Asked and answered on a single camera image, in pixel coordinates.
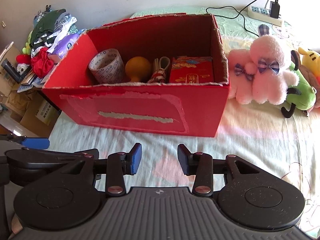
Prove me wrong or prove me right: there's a red cardboard storage box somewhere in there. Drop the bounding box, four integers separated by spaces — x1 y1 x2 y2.
42 14 230 137

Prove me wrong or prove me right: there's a pile of folded clothes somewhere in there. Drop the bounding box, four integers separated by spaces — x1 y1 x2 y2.
29 9 78 58

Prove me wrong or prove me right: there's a beige rope charm ornament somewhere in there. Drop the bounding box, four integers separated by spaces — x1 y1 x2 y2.
148 56 170 83

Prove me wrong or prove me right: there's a red envelope gift box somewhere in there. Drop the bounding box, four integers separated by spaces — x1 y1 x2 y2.
169 56 214 84

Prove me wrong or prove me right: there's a black charger cable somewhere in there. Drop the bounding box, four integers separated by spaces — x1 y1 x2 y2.
205 0 278 38

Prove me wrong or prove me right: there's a red cloth bundle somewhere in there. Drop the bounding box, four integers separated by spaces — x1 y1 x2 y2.
31 48 54 78

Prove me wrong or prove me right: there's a clear printed tape roll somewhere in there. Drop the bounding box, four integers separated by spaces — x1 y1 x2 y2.
88 49 125 84

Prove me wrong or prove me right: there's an orange wooden gourd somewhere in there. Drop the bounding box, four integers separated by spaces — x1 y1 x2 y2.
125 56 151 82

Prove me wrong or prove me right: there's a brown plush toy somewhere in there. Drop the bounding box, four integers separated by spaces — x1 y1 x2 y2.
291 50 319 108

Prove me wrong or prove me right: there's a small pink plush bunny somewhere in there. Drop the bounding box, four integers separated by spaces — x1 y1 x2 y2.
227 49 255 105

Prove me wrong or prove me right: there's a green plush toy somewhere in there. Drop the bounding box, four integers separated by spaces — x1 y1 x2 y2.
281 62 317 118

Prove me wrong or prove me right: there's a black charger plug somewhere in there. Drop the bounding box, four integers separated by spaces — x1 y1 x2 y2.
270 0 280 18

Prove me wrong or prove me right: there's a brown cardboard box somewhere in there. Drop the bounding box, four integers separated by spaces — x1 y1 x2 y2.
0 42 20 96

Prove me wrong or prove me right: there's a purple tissue pack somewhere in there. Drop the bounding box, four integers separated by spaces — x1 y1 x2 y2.
48 34 79 64

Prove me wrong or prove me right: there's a white power strip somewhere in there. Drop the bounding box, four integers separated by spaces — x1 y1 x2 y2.
247 5 283 27

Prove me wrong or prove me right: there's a yellow orange plush toy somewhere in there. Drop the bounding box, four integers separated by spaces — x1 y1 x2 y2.
298 47 320 81

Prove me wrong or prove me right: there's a patterned bed sheet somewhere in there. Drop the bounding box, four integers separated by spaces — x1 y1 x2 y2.
47 6 320 235

